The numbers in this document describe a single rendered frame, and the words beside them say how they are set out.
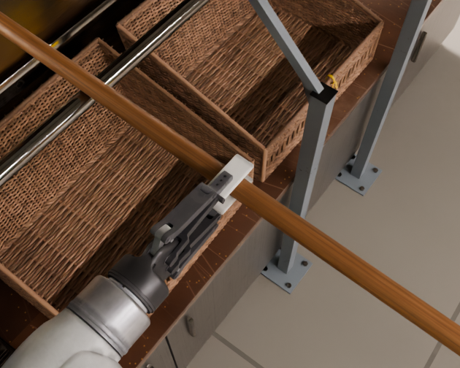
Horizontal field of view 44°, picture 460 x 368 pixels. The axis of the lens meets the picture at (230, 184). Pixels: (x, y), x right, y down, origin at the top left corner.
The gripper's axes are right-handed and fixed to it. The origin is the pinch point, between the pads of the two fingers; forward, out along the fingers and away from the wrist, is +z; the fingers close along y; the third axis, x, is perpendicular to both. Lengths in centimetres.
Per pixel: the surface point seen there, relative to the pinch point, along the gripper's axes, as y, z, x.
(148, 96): 45, 27, -48
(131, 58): 1.8, 9.4, -27.6
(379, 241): 119, 69, 14
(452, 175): 119, 110, 21
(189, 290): 61, -1, -11
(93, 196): 60, 3, -47
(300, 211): 71, 38, -5
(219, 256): 61, 10, -11
